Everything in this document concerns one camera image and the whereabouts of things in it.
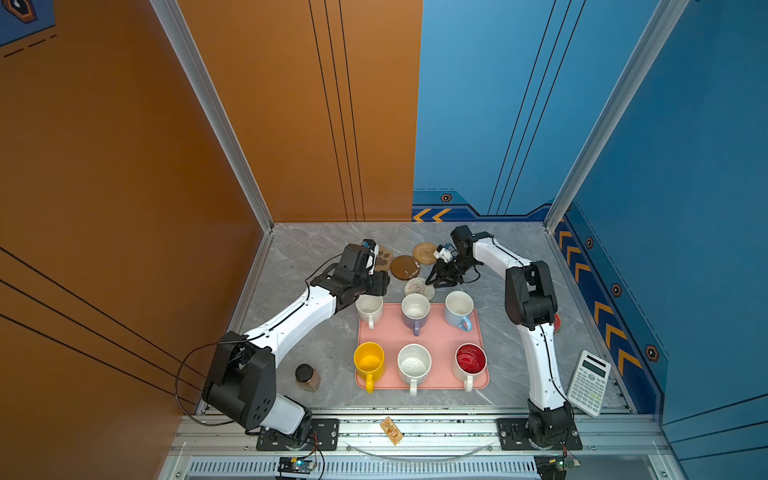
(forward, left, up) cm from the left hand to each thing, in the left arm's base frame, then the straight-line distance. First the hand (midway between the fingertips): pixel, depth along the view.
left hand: (382, 275), depth 87 cm
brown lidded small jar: (-27, +18, -6) cm, 33 cm away
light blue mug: (-5, -23, -10) cm, 26 cm away
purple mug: (-3, -10, -13) cm, 17 cm away
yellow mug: (-20, +3, -14) cm, 24 cm away
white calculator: (-26, -56, -13) cm, 63 cm away
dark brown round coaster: (+14, -7, -14) cm, 21 cm away
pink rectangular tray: (-12, -17, -14) cm, 25 cm away
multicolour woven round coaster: (+6, -12, -14) cm, 19 cm away
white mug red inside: (-20, -25, -12) cm, 34 cm away
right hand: (+6, -16, -13) cm, 21 cm away
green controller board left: (-44, +19, -16) cm, 51 cm away
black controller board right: (-44, -42, -16) cm, 63 cm away
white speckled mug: (-21, -9, -13) cm, 26 cm away
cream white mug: (-4, +4, -12) cm, 14 cm away
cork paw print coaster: (+18, 0, -14) cm, 23 cm away
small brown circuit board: (-37, -4, -15) cm, 40 cm away
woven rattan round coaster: (+20, -15, -14) cm, 28 cm away
